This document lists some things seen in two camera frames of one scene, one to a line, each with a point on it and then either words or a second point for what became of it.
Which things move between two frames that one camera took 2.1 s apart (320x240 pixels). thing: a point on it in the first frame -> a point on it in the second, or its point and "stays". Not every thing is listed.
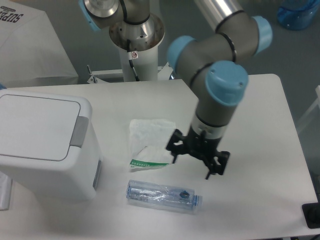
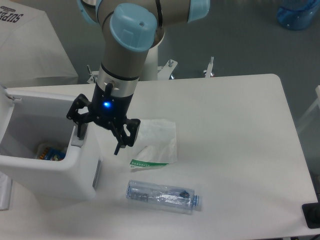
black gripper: (201, 146) -> (108, 109)
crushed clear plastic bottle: (162, 195) stays
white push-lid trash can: (49, 145) stays
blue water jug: (295, 15) stays
